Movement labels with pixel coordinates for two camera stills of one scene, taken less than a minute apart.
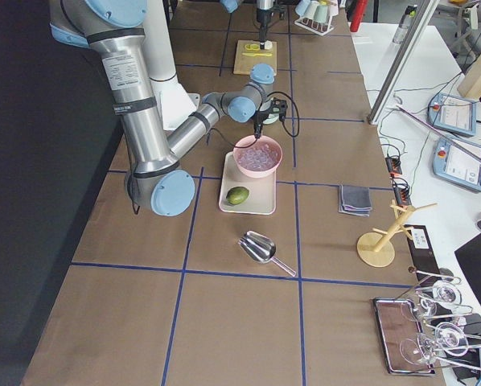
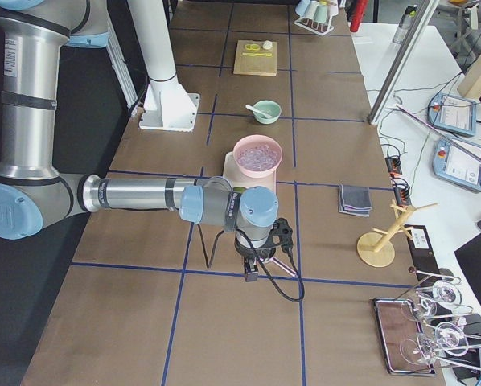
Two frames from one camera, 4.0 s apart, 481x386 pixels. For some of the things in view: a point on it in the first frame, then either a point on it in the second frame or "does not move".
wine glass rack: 437,310 does not move
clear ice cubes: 261,157 does not move
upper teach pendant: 453,112 does not move
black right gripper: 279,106 → 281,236
